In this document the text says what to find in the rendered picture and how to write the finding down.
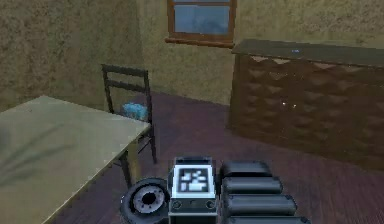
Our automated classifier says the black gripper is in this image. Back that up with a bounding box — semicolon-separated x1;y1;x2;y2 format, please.
119;177;171;224

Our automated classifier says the dark wooden chair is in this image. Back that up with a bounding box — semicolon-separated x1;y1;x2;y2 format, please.
100;63;158;165

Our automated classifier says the light blue cushion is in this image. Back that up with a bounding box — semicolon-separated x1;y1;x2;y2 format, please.
121;102;149;122

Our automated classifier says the pale green table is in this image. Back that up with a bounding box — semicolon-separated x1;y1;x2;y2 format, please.
0;95;153;224

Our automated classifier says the brown wooden window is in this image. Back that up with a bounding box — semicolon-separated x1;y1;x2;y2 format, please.
164;0;238;50

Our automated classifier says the brown wooden sideboard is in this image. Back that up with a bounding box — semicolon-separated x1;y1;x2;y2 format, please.
226;38;384;173

